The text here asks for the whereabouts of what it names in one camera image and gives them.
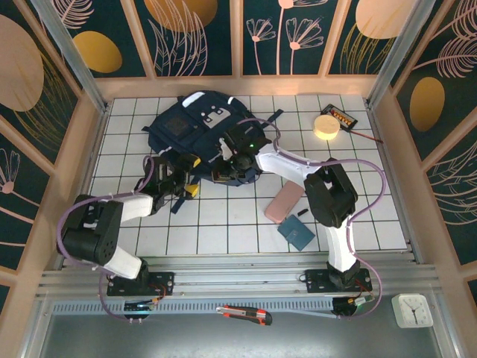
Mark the navy blue backpack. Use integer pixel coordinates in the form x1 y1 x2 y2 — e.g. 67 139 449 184
140 90 285 214

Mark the pink glasses case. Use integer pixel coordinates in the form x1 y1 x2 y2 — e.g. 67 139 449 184
265 180 307 224

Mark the teal leather wallet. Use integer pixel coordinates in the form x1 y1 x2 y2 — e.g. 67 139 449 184
277 214 316 251

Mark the black charger box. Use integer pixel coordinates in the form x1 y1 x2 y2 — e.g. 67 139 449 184
319 104 358 128

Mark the black controller board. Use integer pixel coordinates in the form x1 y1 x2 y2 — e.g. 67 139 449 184
122 300 156 318
332 296 376 320

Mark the orange black utility knife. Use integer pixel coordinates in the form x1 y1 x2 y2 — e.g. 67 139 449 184
215 304 273 327

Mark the white alarm clock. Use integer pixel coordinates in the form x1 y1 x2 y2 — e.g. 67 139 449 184
391 293 435 329

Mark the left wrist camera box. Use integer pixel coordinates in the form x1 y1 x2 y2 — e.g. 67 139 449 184
155 163 176 183

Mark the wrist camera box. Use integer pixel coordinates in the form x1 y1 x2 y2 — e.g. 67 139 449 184
155 163 176 183
218 136 234 160

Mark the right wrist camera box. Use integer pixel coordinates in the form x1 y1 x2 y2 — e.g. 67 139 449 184
218 136 234 160

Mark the aluminium side rail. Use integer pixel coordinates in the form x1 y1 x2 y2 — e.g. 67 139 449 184
367 106 424 264
59 104 113 269

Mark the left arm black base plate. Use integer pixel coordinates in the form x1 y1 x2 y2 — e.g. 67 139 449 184
107 271 175 298

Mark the aluminium mounting rail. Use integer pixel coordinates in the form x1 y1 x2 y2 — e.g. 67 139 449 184
37 251 443 299

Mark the grey slotted cable duct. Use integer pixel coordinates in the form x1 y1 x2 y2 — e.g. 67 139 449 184
51 298 336 320

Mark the thin red cable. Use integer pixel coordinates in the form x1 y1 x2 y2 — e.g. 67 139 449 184
352 128 383 142

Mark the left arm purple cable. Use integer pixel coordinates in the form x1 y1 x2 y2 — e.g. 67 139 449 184
55 156 157 322

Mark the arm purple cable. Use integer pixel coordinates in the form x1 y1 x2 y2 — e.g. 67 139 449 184
55 156 157 322
236 118 392 321

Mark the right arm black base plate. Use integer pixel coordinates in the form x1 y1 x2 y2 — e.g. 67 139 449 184
305 268 373 294

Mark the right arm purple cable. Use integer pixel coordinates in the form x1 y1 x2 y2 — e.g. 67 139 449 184
236 118 392 321

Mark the aluminium corner post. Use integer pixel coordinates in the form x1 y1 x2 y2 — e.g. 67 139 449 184
31 0 112 113
366 0 446 110

